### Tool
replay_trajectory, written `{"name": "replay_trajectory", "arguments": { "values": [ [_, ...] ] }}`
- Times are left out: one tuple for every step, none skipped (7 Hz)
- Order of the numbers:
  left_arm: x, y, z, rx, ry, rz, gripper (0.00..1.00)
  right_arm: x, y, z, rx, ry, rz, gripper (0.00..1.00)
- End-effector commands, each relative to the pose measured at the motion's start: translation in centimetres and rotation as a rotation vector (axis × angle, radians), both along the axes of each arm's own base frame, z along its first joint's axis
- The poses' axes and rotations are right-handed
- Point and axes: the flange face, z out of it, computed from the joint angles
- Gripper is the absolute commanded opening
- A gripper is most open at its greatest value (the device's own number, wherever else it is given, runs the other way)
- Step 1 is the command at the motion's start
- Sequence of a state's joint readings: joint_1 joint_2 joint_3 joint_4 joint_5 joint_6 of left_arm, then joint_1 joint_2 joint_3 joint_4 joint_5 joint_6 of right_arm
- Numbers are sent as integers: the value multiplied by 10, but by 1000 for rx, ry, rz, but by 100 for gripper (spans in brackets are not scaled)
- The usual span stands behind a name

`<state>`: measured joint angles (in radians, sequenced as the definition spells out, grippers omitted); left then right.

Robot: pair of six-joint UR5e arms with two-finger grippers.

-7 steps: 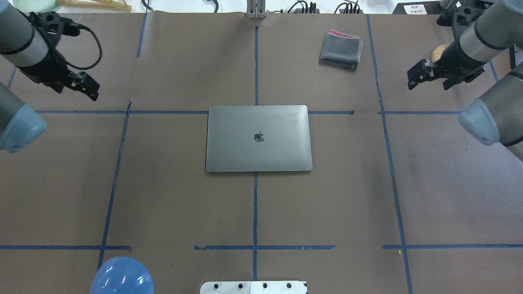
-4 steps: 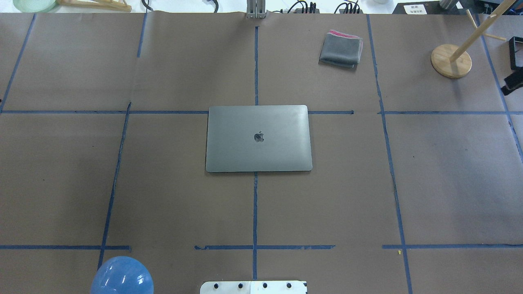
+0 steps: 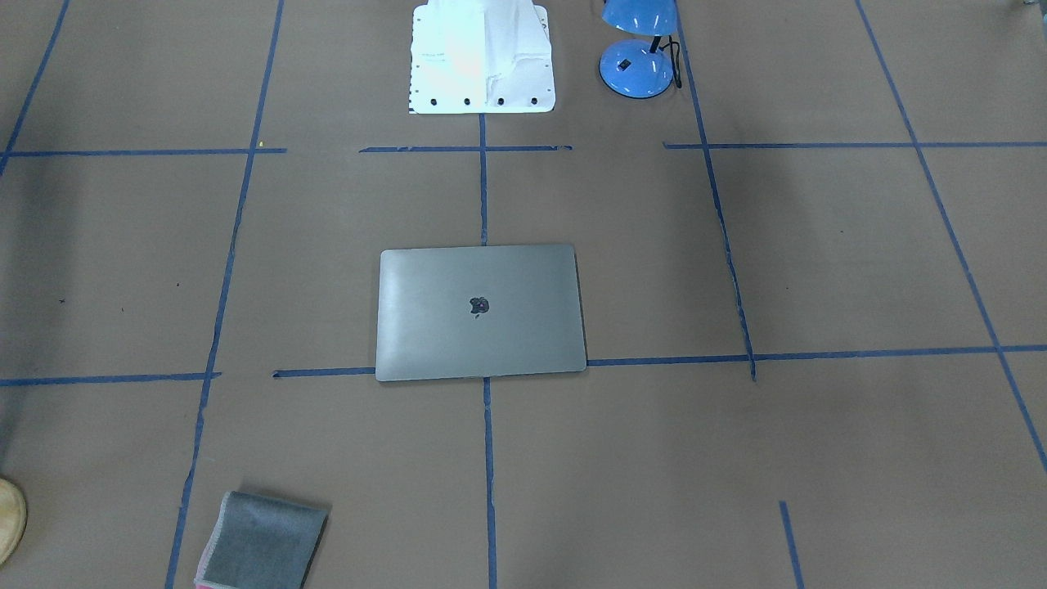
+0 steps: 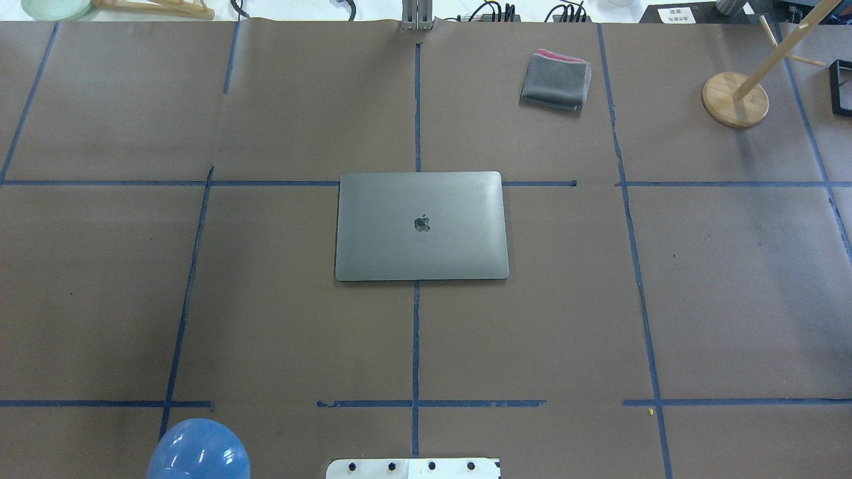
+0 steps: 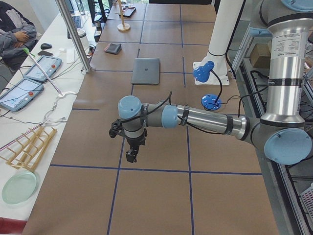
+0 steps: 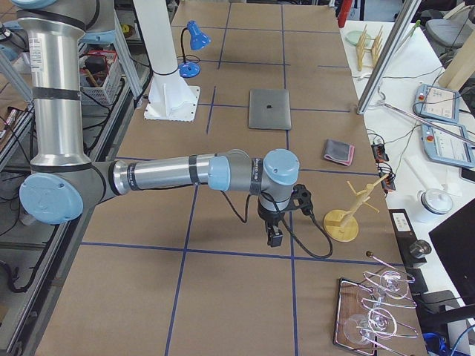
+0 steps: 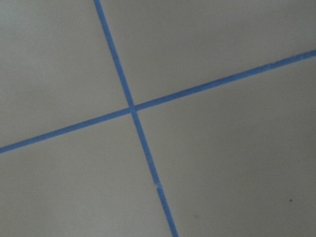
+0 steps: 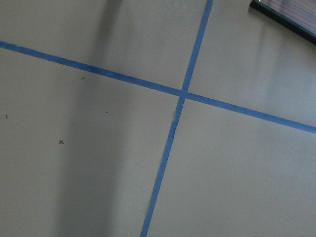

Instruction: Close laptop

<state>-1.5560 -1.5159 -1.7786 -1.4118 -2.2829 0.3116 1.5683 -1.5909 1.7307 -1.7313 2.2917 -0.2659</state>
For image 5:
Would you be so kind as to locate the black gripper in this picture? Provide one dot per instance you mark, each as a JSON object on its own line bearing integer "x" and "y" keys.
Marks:
{"x": 135, "y": 142}

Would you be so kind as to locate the grey laptop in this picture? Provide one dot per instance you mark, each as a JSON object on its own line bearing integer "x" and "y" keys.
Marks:
{"x": 146, "y": 71}

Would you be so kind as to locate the blue desk lamp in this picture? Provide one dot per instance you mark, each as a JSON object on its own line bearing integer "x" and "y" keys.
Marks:
{"x": 210, "y": 102}

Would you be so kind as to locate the wooden dish rack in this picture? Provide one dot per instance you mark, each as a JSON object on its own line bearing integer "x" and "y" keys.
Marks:
{"x": 27, "y": 150}

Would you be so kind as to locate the dark folded wallet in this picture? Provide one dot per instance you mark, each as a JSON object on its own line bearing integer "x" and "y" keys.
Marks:
{"x": 112, "y": 48}

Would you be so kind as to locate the pale green plate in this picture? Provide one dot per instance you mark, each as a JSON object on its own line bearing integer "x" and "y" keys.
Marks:
{"x": 19, "y": 188}

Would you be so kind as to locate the teach pendant far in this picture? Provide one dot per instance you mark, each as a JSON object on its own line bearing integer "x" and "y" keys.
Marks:
{"x": 48, "y": 64}

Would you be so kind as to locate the teach pendant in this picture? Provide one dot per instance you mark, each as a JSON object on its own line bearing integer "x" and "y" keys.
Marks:
{"x": 17, "y": 97}
{"x": 48, "y": 64}

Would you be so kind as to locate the teach pendant near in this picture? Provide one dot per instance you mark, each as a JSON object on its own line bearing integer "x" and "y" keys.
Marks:
{"x": 17, "y": 97}

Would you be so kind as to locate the wooden mug tree stand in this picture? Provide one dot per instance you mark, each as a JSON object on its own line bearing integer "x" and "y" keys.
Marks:
{"x": 123, "y": 26}

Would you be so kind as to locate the black smartphone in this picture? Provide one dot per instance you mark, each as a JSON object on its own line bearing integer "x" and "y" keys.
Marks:
{"x": 45, "y": 53}

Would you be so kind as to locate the black computer mouse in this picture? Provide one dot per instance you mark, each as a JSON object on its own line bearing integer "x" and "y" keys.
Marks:
{"x": 46, "y": 46}

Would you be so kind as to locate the seated person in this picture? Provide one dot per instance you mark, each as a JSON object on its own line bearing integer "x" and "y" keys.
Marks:
{"x": 16, "y": 33}

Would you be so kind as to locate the white plastic basket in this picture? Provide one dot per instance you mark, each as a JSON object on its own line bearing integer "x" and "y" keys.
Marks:
{"x": 307, "y": 199}

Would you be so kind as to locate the aluminium frame post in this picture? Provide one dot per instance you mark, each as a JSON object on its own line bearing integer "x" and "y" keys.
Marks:
{"x": 80, "y": 49}

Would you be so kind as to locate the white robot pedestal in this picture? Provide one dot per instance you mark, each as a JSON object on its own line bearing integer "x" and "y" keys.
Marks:
{"x": 227, "y": 16}

